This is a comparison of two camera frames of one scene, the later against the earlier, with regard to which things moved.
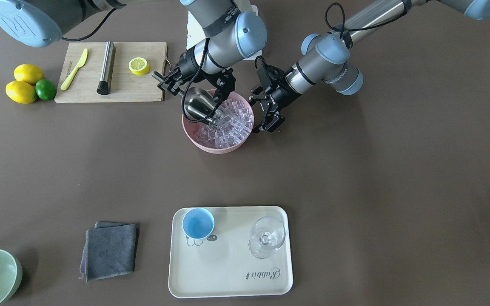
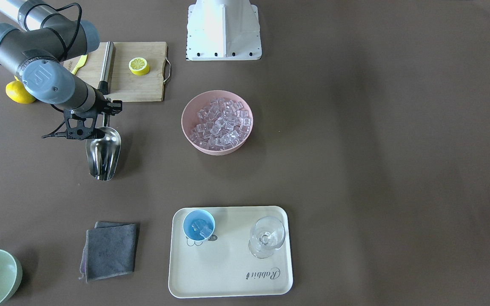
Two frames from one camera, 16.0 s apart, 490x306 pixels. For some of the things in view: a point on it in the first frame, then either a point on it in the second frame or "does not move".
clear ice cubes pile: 232,123 does not move
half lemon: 139,66 does not move
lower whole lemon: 21,92 does not move
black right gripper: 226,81 → 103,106
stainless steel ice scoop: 200,104 → 103,154
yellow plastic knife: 68,81 does not move
